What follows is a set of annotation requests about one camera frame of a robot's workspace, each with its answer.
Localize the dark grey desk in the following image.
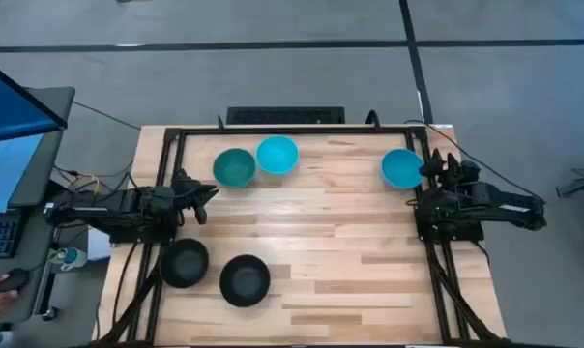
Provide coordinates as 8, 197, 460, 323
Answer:
0, 86, 76, 326

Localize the blue bowl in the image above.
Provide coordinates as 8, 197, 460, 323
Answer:
380, 147, 425, 190

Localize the black aluminium table frame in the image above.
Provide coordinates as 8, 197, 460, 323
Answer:
97, 125, 511, 347

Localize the white and teal cup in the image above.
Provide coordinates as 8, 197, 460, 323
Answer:
48, 246, 89, 273

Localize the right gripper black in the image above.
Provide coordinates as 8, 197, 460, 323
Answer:
418, 147, 482, 190

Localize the black computer mouse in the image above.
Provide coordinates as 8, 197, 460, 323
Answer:
0, 268, 31, 297

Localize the black bowl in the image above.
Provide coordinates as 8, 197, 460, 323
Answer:
219, 253, 272, 308
158, 237, 211, 290

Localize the monitor with blue screen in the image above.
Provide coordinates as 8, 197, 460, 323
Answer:
0, 56, 70, 145

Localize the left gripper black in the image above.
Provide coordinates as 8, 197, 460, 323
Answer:
170, 168, 220, 226

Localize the black perforated grille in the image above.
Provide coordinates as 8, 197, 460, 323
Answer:
225, 105, 346, 126

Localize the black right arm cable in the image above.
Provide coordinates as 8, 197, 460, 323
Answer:
402, 118, 545, 200

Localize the laptop with backlit keyboard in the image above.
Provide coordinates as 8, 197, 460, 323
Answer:
0, 132, 45, 260

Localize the yellow and black cable bundle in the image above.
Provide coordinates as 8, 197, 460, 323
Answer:
52, 160, 139, 197

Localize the teal green bowl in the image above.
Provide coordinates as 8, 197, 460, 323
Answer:
212, 147, 258, 189

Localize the light cyan bowl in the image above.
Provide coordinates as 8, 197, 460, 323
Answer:
255, 134, 301, 176

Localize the thin black floor cable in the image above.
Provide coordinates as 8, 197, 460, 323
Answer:
73, 100, 142, 131

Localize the black cable clutter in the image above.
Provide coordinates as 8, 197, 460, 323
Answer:
554, 166, 584, 199

